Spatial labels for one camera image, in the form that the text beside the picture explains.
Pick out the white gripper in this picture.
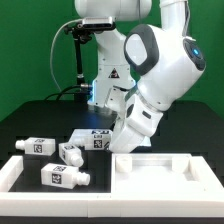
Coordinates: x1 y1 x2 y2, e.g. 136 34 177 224
109 94 163 153

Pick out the white square tabletop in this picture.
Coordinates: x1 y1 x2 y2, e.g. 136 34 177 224
111 153 224 195

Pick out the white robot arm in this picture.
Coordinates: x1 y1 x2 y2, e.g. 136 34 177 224
74 0 206 153

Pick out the black table platform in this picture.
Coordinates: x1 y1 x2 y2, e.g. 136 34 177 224
0 101 224 224

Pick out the white U-shaped obstacle fence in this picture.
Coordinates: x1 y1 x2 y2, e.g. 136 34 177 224
0 156 224 218

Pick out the black camera on stand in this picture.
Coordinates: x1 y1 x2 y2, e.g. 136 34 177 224
64 25 92 102

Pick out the grey camera cable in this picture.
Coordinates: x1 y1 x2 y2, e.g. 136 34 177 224
49 18 84 94

